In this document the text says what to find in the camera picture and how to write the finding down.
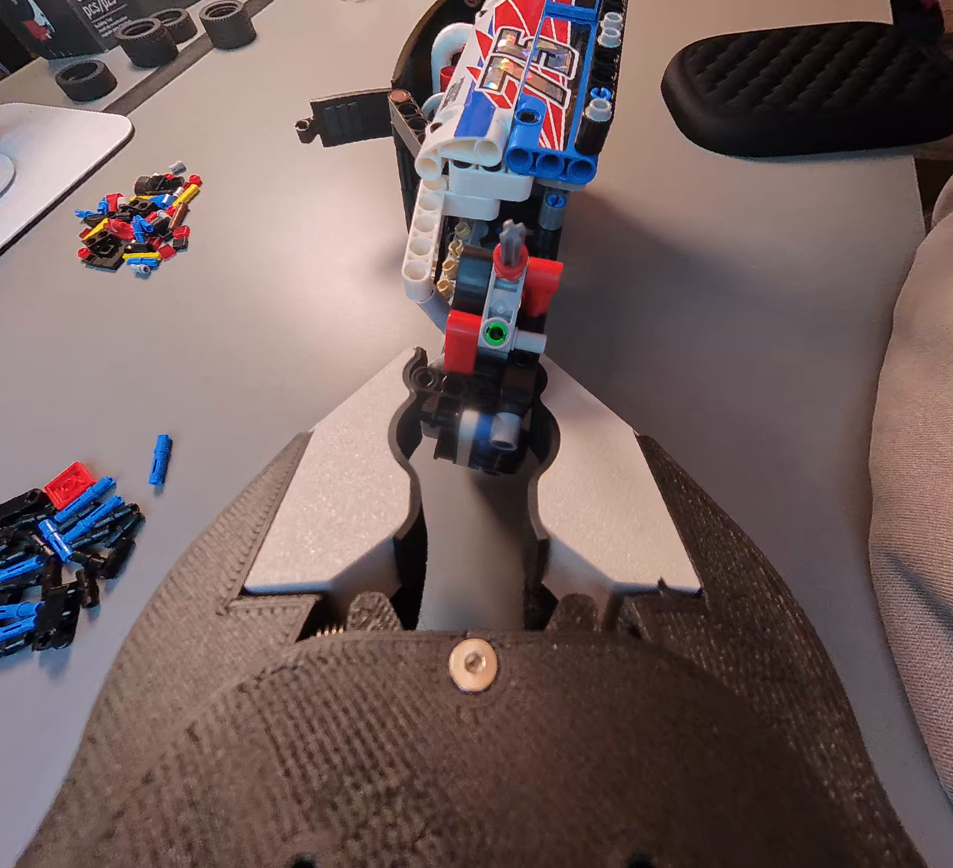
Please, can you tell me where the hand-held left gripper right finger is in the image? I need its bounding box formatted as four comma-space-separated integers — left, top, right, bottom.
525, 354, 704, 627

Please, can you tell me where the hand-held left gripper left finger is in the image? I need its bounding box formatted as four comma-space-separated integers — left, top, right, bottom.
242, 345, 427, 623

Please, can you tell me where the lego race car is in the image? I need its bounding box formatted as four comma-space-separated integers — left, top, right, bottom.
294, 0, 635, 476

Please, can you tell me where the white book stand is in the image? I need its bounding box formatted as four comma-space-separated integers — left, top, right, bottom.
0, 103, 135, 255

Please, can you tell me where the pile of blue lego pieces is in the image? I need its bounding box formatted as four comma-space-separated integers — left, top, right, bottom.
0, 434, 174, 657

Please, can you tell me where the pile of mixed lego pieces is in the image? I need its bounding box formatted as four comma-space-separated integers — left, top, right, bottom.
76, 161, 204, 279

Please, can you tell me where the person's torso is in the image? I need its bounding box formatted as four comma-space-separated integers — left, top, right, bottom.
867, 176, 953, 802

